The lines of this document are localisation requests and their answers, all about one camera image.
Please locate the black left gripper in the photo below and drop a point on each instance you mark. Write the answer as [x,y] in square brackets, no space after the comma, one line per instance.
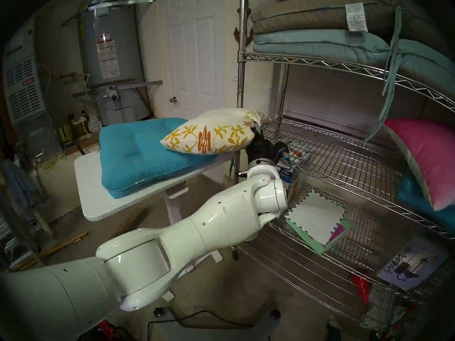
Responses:
[261,150]

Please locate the cream floral print cushion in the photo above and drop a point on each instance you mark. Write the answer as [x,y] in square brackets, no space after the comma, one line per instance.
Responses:
[213,134]

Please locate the pink white ombre cushion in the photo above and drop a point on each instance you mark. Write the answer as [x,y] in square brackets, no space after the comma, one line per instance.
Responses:
[423,155]

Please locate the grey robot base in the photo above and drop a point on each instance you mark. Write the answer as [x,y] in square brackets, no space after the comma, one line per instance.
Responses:
[213,331]

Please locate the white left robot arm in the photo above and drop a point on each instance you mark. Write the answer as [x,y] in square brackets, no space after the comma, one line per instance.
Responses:
[142,265]

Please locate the light blue bench cushion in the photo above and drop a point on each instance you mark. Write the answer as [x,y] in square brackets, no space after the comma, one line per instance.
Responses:
[312,40]

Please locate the teal flat seat cushion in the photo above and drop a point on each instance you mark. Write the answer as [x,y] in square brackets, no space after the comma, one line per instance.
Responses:
[142,155]

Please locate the olive brown bench cushion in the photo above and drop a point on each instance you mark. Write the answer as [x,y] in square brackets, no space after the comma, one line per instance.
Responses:
[302,13]

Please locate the teal tufted cushion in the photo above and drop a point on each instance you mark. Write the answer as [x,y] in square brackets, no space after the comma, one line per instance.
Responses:
[416,198]

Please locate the utility pump cardboard box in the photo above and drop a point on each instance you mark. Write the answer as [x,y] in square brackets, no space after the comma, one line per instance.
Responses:
[291,180]

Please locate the white panel door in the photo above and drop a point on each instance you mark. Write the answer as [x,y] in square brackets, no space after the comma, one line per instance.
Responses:
[195,49]

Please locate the white zigzag edged sheet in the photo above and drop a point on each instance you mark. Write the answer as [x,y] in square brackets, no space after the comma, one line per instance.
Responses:
[316,216]

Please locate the green foam sheet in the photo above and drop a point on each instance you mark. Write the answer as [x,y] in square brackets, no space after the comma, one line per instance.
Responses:
[309,242]

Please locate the pink foam sheet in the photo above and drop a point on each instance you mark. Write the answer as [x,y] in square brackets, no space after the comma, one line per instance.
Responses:
[337,232]

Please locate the brown wooden board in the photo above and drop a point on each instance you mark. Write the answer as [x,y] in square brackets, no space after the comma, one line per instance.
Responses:
[129,219]

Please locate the crumpled foil ball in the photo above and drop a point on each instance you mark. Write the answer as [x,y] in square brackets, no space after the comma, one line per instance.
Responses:
[95,123]

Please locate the grey water heater tank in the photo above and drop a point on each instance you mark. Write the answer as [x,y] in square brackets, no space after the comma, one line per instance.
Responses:
[110,45]

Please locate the white rolling overbed table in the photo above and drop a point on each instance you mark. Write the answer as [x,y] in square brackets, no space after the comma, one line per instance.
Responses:
[92,201]

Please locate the red plastic cone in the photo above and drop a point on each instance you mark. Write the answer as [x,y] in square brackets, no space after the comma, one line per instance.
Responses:
[360,287]

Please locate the LED lamp product box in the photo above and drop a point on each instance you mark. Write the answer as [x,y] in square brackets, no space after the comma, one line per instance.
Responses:
[412,262]

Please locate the blue white floor object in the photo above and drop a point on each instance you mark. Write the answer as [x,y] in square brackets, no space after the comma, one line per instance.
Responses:
[333,329]

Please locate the wooden stick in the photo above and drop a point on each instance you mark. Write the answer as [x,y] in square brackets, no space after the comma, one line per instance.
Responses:
[60,248]

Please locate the grey furnace unit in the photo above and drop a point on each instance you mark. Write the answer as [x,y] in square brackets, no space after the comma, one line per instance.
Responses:
[25,95]

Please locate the blue hanging cloth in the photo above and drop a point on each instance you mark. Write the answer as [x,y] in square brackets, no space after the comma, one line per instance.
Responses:
[19,184]

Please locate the grey metal ladder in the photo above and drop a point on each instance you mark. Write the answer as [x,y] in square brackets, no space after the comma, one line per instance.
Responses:
[10,233]

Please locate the white light switch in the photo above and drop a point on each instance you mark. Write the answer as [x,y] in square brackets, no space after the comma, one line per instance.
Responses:
[234,72]

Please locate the brown anchor wall decoration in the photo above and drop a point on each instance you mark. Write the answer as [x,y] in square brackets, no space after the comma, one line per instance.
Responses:
[249,38]

